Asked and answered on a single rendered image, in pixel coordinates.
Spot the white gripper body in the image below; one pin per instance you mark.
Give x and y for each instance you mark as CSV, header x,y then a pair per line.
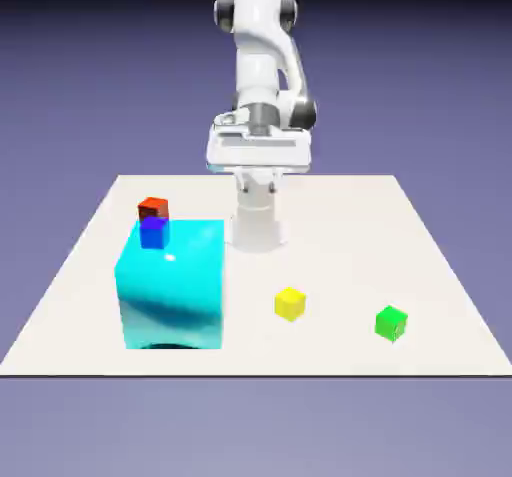
x,y
258,153

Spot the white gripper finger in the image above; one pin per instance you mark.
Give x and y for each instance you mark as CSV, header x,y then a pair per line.
x,y
272,183
243,183

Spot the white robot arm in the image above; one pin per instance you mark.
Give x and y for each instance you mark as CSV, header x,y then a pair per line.
x,y
256,45

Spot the small red cube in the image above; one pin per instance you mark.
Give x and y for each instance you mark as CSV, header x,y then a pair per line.
x,y
154,207

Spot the small blue cube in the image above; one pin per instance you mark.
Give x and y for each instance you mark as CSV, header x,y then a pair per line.
x,y
154,235

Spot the small yellow cube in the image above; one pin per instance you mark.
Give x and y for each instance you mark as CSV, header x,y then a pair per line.
x,y
290,304

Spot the small green cube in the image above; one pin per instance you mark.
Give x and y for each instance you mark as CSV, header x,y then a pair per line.
x,y
391,323

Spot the large cyan box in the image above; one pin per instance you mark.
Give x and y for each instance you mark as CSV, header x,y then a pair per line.
x,y
172,285

